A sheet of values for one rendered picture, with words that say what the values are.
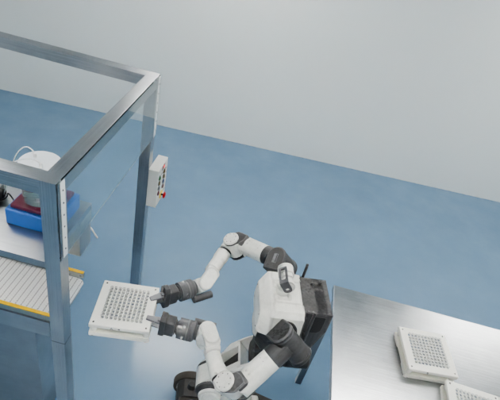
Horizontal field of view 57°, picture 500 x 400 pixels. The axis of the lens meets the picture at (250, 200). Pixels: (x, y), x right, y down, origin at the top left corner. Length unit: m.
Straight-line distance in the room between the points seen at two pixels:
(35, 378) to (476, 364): 2.25
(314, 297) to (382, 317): 0.72
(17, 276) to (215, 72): 3.38
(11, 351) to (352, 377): 1.65
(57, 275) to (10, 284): 0.55
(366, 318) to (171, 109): 3.61
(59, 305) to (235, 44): 3.63
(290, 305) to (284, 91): 3.53
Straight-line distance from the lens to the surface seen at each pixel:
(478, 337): 2.88
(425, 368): 2.44
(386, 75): 5.18
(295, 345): 1.83
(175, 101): 5.38
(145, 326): 2.01
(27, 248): 1.91
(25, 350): 2.58
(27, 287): 2.37
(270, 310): 1.89
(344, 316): 2.54
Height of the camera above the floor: 2.69
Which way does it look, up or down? 36 degrees down
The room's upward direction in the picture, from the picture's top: 14 degrees clockwise
